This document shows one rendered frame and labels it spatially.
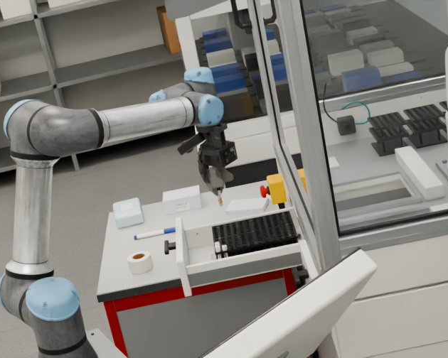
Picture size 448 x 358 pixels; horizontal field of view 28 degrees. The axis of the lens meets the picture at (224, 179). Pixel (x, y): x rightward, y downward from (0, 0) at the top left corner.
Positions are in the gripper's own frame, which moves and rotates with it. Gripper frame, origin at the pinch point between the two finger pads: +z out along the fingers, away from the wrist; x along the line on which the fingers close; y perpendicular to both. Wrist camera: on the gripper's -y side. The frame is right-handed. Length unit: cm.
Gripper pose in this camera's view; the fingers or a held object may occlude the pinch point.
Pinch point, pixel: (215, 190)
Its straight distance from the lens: 251.8
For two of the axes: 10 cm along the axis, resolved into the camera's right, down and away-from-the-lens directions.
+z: 1.8, 9.2, 3.5
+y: 7.7, 0.9, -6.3
